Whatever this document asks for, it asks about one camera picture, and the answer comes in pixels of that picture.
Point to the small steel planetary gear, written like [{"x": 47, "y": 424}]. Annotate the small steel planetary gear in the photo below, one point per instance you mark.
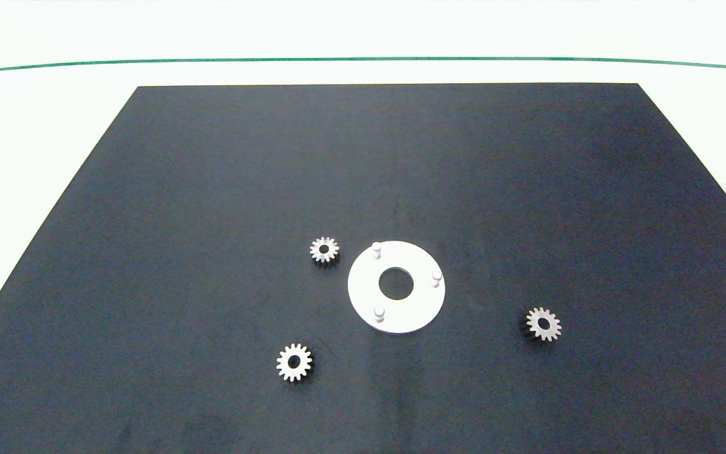
[
  {"x": 285, "y": 362},
  {"x": 331, "y": 250},
  {"x": 552, "y": 326}
]

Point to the round white pin plate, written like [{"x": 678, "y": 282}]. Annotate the round white pin plate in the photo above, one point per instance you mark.
[{"x": 423, "y": 309}]

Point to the dark rectangular table mat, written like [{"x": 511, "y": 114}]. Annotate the dark rectangular table mat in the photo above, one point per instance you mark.
[{"x": 212, "y": 189}]

